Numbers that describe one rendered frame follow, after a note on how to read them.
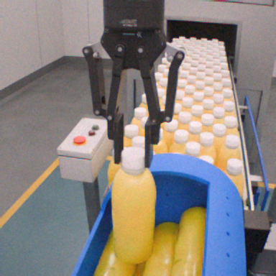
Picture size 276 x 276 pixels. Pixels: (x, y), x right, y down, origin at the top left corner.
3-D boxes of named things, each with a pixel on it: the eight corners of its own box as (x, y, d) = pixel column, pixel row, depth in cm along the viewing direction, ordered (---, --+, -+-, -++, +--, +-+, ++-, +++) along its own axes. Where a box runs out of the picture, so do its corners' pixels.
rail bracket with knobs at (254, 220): (228, 254, 77) (236, 226, 72) (228, 234, 84) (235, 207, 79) (264, 257, 75) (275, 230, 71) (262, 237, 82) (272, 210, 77)
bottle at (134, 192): (157, 242, 58) (164, 154, 50) (145, 270, 52) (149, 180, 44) (122, 233, 61) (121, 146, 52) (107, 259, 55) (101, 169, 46)
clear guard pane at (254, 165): (236, 282, 116) (266, 190, 93) (232, 172, 184) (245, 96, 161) (238, 282, 116) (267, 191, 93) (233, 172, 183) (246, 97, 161)
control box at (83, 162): (60, 178, 90) (56, 148, 85) (84, 144, 107) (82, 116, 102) (93, 183, 88) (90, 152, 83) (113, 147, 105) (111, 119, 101)
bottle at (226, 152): (210, 200, 96) (218, 146, 87) (213, 187, 102) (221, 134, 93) (232, 204, 94) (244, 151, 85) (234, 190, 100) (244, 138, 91)
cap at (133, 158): (150, 159, 49) (150, 149, 48) (141, 172, 46) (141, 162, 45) (126, 154, 50) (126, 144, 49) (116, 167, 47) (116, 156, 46)
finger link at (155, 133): (152, 107, 44) (174, 108, 43) (152, 139, 46) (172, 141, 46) (150, 111, 43) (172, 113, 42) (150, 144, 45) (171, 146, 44)
